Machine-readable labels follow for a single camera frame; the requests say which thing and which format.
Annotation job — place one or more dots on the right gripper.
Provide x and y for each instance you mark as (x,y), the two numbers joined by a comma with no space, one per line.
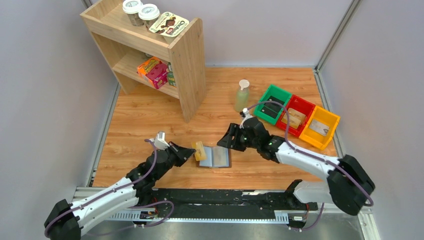
(238,137)

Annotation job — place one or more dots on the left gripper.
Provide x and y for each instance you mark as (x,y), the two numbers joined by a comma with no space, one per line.
(177,153)

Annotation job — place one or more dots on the yellow credit card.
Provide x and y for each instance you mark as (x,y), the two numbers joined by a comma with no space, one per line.
(294,122)
(200,153)

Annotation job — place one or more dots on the brown leather card holder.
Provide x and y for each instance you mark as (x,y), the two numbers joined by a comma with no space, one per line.
(216,157)

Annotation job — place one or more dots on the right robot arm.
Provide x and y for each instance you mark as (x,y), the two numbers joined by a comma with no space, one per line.
(345,183)

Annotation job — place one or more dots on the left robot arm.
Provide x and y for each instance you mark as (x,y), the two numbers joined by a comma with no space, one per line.
(72,220)

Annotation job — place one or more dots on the black card in green bin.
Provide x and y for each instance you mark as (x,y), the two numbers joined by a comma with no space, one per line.
(272,109)

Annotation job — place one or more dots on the gold card in red bin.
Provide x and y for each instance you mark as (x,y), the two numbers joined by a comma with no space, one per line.
(296,114)

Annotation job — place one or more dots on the silver card in yellow bin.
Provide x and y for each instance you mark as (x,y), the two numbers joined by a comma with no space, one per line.
(319,127)

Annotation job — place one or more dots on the green soap bottle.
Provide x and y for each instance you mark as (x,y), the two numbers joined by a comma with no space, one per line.
(242,95)

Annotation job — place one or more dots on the green plastic bin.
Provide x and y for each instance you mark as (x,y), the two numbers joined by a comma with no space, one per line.
(276,92)

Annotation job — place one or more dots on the red plastic bin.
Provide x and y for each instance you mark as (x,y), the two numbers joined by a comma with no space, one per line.
(303,106)

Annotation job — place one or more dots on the green box on shelf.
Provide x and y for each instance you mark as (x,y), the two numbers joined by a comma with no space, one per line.
(170,75)

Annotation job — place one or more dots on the pink snack box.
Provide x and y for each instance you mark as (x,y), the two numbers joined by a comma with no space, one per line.
(161,80)

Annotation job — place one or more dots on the orange snack box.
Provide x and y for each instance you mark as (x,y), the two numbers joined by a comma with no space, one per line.
(150,69)

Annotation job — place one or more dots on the yellow plastic bin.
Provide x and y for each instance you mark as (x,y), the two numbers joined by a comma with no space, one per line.
(311,137)

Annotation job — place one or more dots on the wooden shelf unit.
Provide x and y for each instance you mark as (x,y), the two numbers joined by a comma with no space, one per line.
(125,46)

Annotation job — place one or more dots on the Chobani yogurt package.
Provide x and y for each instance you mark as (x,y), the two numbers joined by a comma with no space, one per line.
(169,25)

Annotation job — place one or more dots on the white lidded cup right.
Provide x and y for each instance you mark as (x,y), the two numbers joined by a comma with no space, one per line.
(149,14)

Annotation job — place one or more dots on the white lidded cup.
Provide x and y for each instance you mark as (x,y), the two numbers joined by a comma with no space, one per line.
(149,14)
(132,8)

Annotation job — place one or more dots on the white lidded cup left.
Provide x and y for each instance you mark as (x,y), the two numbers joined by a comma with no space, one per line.
(132,8)

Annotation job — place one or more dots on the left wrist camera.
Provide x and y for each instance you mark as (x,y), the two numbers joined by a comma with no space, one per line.
(160,141)

